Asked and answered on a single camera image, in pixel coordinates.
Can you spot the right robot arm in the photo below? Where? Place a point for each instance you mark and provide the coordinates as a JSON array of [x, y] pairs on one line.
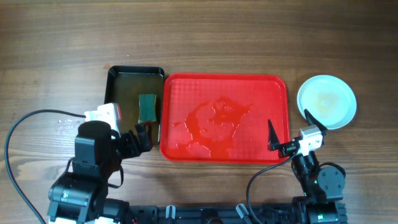
[[322, 184]]

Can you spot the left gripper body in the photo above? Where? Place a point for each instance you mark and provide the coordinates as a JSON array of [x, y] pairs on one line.
[[128, 145]]

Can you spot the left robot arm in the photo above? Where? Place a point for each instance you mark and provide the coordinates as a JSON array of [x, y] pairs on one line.
[[80, 194]]

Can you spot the white plate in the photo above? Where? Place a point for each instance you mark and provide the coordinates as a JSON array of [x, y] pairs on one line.
[[329, 99]]

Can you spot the red plastic tray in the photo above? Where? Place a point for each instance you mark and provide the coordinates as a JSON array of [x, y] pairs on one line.
[[223, 118]]

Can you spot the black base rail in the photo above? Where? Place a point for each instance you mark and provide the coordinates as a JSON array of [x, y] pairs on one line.
[[211, 214]]

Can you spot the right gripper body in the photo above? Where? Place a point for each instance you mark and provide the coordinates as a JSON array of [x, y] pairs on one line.
[[287, 149]]

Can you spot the black water tray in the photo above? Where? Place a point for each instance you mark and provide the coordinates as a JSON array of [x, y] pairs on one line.
[[125, 84]]

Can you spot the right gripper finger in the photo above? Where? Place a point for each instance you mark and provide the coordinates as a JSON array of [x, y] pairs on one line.
[[273, 142], [313, 121]]

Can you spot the green sponge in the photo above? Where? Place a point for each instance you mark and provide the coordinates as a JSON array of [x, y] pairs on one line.
[[147, 111]]

